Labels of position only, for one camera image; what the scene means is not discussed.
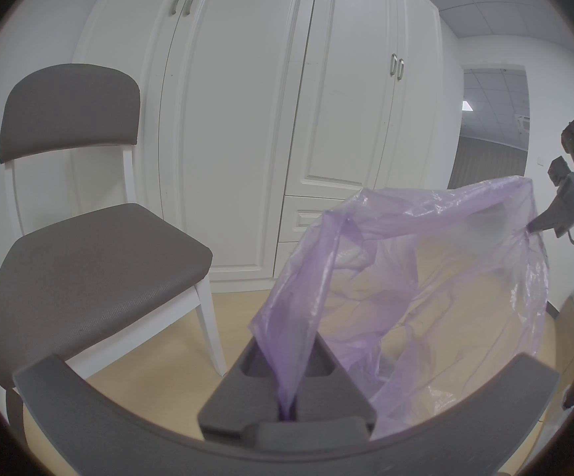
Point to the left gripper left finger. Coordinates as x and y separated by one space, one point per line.
237 404

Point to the white wardrobe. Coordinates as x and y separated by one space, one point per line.
247 117

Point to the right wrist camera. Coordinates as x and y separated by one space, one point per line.
560 171

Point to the white chair grey seat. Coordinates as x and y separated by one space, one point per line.
93 275

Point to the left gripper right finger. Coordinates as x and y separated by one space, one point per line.
336 394

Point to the purple plastic bag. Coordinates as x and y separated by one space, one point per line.
316 275

